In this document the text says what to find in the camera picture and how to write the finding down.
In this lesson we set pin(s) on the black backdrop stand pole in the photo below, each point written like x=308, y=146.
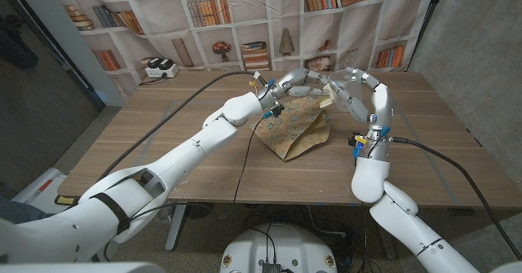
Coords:
x=428, y=20

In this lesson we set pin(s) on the black bag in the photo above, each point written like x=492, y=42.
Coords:
x=16, y=49

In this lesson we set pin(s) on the grey wall post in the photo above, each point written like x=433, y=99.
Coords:
x=61, y=32

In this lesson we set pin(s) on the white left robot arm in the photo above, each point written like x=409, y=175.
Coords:
x=183, y=155

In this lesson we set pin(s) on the grey table leg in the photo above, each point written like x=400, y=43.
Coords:
x=176, y=228

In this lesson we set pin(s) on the printed bookshelf backdrop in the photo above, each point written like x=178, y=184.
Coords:
x=261, y=32

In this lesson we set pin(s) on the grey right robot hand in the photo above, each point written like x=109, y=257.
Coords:
x=381, y=106

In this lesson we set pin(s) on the floral paper package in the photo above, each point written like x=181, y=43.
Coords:
x=293, y=134

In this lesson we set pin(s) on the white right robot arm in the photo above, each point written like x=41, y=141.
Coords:
x=369, y=179

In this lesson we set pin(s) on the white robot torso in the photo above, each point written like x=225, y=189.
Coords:
x=285, y=248

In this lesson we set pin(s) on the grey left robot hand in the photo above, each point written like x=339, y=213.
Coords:
x=293, y=81

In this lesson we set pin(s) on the person in blue jeans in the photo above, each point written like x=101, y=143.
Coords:
x=20, y=212

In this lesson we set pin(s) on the clear plastic measuring cup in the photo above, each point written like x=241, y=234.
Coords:
x=354, y=89

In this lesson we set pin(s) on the white power strip black plugs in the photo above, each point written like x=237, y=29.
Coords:
x=161, y=70

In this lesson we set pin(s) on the yellow sponge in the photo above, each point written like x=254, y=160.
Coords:
x=326, y=101

